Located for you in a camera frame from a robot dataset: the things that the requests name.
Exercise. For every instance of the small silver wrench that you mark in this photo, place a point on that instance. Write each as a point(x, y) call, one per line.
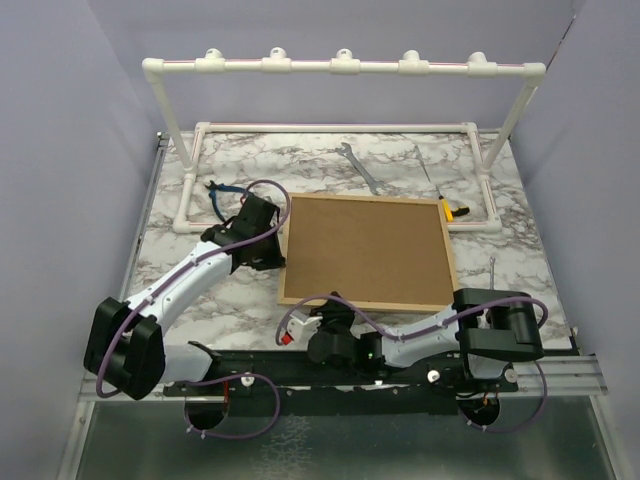
point(492, 271)

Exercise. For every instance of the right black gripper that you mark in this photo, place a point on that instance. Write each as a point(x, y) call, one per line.
point(334, 309)

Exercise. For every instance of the black yellow screwdriver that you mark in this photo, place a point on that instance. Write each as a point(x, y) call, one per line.
point(460, 212)

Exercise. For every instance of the white PVC pipe rack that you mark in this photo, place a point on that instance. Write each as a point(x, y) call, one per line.
point(343, 64)

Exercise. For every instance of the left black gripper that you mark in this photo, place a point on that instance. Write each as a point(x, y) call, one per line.
point(275, 261)

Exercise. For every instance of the large grey wrench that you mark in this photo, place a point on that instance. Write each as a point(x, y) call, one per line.
point(346, 151)

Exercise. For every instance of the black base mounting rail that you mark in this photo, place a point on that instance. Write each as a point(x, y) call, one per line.
point(255, 380)

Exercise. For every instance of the blue handled pliers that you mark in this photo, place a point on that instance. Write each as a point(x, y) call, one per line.
point(214, 189)

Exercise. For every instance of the small yellow screwdriver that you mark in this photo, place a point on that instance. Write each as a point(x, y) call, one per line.
point(446, 207)

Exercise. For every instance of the wooden picture frame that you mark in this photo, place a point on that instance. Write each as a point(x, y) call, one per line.
point(380, 253)

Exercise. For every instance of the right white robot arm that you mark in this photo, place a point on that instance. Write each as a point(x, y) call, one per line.
point(490, 329)

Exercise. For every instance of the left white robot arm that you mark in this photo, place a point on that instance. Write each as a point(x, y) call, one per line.
point(126, 347)

